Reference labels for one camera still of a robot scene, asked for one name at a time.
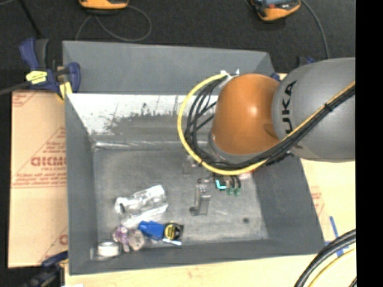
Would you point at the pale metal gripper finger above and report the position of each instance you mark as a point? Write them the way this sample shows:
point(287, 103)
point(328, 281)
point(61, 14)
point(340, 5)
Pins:
point(190, 165)
point(198, 202)

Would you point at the yellow and black tape measure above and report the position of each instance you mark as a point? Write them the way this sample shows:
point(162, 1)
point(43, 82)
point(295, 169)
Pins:
point(172, 231)

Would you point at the grey metal bin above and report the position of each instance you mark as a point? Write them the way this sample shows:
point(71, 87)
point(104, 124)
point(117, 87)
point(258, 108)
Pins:
point(143, 163)

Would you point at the blue plastic object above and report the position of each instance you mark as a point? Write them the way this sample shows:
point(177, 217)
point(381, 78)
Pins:
point(152, 229)

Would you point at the clear plastic packet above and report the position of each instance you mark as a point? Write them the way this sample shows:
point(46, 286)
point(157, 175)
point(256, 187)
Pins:
point(143, 200)

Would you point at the pale pink lumpy object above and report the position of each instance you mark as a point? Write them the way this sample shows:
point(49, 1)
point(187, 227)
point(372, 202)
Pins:
point(136, 239)

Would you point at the purple crumpled wrapper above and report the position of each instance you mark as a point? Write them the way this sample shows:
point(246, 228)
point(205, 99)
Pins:
point(120, 235)

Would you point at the white tape roll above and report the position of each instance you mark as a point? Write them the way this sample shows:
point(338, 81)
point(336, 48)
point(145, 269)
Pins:
point(107, 249)

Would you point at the brown cardboard board red print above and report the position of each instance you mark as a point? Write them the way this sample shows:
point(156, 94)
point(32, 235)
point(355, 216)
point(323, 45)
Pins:
point(36, 202)

